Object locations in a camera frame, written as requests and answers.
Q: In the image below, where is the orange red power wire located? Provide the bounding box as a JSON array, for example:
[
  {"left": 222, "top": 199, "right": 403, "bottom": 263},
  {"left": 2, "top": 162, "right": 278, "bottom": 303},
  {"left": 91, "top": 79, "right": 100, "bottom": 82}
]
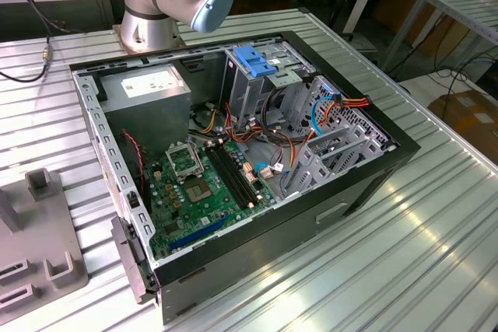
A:
[{"left": 322, "top": 94, "right": 370, "bottom": 119}]

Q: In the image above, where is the grey metal disk bay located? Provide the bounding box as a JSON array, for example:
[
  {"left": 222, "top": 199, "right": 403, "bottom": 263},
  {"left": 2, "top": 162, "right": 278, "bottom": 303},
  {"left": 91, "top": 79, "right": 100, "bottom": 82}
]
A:
[{"left": 279, "top": 125, "right": 398, "bottom": 199}]

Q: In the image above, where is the pink board connector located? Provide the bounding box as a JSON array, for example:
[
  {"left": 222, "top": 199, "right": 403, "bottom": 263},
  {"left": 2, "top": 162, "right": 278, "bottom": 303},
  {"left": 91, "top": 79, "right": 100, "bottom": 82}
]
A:
[{"left": 241, "top": 163, "right": 259, "bottom": 186}]

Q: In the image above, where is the black RAM slot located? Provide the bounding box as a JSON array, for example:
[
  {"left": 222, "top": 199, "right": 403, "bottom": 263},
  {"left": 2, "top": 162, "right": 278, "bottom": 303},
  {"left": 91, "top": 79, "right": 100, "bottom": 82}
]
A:
[
  {"left": 216, "top": 144, "right": 257, "bottom": 204},
  {"left": 220, "top": 142, "right": 261, "bottom": 201},
  {"left": 211, "top": 146, "right": 252, "bottom": 207},
  {"left": 205, "top": 148, "right": 247, "bottom": 209}
]

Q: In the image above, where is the grey metal drive cage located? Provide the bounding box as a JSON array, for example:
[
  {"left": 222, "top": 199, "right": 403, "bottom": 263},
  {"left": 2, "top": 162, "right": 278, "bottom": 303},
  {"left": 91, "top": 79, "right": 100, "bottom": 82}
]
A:
[{"left": 223, "top": 38, "right": 318, "bottom": 131}]

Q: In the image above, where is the CPU socket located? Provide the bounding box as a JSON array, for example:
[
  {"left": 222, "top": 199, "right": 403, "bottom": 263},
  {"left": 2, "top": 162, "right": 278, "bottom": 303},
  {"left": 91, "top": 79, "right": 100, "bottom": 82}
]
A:
[{"left": 184, "top": 178, "right": 215, "bottom": 204}]

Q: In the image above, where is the green motherboard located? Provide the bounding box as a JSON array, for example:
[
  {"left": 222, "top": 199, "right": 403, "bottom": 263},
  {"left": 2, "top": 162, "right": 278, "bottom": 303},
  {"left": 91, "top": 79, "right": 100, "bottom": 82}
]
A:
[{"left": 146, "top": 139, "right": 273, "bottom": 261}]

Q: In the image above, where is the blue plastic drive latch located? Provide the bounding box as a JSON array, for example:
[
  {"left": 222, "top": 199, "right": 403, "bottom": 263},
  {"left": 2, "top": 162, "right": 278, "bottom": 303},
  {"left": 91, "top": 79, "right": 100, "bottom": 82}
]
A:
[{"left": 234, "top": 46, "right": 278, "bottom": 79}]

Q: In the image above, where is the black open PC case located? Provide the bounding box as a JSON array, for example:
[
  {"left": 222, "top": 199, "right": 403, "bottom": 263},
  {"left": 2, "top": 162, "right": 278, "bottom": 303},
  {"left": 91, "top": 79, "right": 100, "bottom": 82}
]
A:
[{"left": 68, "top": 30, "right": 422, "bottom": 325}]

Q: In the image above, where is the blue expansion slot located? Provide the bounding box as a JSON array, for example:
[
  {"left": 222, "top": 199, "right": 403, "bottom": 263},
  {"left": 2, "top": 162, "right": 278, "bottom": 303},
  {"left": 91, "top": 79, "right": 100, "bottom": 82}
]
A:
[{"left": 169, "top": 213, "right": 230, "bottom": 253}]

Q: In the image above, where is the grey power supply unit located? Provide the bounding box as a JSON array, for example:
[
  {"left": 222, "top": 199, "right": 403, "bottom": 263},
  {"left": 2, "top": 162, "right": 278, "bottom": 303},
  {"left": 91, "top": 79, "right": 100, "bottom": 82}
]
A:
[{"left": 96, "top": 63, "right": 192, "bottom": 162}]

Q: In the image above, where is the black case fan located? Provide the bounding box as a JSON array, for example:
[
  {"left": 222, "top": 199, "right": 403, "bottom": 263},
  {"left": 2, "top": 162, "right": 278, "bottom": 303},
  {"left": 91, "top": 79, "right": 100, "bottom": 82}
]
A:
[{"left": 116, "top": 128, "right": 153, "bottom": 215}]

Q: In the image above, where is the grey case end panel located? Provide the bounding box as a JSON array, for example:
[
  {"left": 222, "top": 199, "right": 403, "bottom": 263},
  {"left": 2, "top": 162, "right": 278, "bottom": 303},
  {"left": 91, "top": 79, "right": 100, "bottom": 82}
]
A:
[{"left": 110, "top": 215, "right": 161, "bottom": 306}]

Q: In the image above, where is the large cardboard box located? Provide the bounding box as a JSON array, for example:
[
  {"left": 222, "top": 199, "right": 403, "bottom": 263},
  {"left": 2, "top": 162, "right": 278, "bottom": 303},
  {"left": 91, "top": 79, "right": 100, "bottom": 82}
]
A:
[{"left": 427, "top": 89, "right": 498, "bottom": 162}]

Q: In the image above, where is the grey parts rack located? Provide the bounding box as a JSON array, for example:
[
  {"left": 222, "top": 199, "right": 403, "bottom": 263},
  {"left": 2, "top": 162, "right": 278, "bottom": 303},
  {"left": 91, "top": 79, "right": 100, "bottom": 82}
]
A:
[{"left": 0, "top": 167, "right": 89, "bottom": 316}]

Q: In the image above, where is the metal slat side table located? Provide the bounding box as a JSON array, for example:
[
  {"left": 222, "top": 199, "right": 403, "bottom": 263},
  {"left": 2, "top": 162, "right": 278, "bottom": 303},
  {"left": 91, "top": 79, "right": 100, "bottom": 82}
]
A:
[{"left": 383, "top": 0, "right": 498, "bottom": 72}]

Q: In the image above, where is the orange red wire bundle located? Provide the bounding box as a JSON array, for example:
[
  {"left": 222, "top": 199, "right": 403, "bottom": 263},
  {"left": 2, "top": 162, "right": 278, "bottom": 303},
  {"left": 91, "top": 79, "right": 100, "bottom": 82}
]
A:
[{"left": 223, "top": 102, "right": 316, "bottom": 172}]

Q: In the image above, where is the white connector blue wire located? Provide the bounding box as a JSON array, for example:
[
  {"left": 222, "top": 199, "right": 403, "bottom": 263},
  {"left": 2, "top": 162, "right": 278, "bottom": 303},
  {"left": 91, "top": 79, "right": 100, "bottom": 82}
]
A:
[{"left": 256, "top": 161, "right": 292, "bottom": 182}]

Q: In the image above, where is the black cable loop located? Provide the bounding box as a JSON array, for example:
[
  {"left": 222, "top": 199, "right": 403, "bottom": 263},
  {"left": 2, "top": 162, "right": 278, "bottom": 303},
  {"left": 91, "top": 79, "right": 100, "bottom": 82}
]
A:
[{"left": 259, "top": 86, "right": 300, "bottom": 146}]

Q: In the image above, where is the yellow orange wire bundle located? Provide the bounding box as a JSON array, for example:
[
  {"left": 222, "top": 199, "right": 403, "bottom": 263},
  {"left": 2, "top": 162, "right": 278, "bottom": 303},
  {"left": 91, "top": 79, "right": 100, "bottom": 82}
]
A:
[{"left": 198, "top": 109, "right": 219, "bottom": 135}]

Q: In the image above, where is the metal socket cover frame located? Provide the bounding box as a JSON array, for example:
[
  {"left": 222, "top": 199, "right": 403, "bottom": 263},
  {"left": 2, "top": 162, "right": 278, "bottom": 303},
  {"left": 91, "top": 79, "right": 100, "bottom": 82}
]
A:
[{"left": 165, "top": 140, "right": 205, "bottom": 184}]

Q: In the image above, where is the blue data wire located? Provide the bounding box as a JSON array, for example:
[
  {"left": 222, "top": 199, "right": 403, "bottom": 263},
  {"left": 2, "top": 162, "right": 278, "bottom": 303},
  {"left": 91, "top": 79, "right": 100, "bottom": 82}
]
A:
[{"left": 310, "top": 85, "right": 342, "bottom": 137}]

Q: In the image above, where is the red black twisted wire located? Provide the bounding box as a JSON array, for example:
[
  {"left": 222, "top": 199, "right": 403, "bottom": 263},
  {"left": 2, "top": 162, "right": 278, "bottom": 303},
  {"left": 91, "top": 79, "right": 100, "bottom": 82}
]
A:
[{"left": 122, "top": 131, "right": 149, "bottom": 197}]

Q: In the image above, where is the cable with brass connector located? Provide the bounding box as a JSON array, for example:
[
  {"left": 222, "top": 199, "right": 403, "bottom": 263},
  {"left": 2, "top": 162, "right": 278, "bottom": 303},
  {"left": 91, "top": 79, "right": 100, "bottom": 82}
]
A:
[{"left": 0, "top": 0, "right": 54, "bottom": 83}]

